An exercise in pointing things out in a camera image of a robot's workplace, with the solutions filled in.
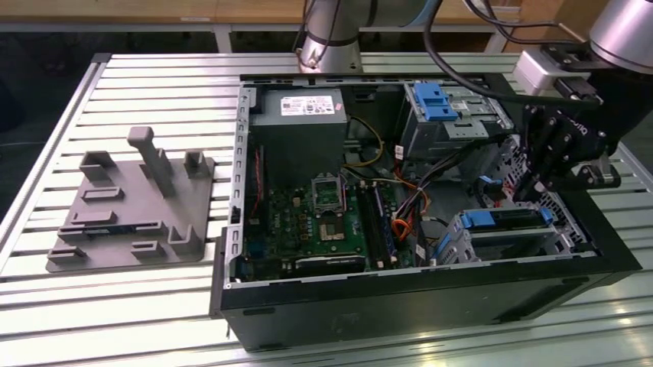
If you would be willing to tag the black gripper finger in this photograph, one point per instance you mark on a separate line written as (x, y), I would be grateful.
(544, 145)
(592, 177)

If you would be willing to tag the hard disk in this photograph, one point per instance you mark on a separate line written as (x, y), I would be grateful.
(480, 219)

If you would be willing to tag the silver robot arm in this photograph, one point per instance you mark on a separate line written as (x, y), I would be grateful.
(332, 38)

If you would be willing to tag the silver disk bay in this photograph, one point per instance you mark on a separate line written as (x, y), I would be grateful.
(511, 244)

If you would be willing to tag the black RAM slot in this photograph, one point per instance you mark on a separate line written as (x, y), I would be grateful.
(374, 226)
(369, 225)
(380, 227)

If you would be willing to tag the silver drive cage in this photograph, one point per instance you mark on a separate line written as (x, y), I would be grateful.
(460, 130)

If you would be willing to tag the blue RAM stick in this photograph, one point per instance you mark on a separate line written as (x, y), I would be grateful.
(388, 225)

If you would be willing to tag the CPU socket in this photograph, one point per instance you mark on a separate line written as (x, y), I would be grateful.
(333, 229)

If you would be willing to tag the grey power supply unit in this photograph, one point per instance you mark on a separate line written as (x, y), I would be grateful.
(306, 105)

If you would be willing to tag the black graphics card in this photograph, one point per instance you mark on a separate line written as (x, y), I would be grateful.
(329, 264)

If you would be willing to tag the green motherboard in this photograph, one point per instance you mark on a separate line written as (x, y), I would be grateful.
(286, 225)

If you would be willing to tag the black PC case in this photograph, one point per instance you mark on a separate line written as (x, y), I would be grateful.
(357, 313)

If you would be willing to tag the grey parts rack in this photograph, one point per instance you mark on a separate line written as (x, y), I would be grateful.
(133, 214)

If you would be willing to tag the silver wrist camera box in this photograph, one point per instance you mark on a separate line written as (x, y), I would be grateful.
(533, 70)

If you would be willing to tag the blue plastic drive bracket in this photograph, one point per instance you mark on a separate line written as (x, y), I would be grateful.
(430, 99)

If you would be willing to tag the wooden desk white frame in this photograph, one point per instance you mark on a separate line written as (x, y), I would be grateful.
(127, 11)

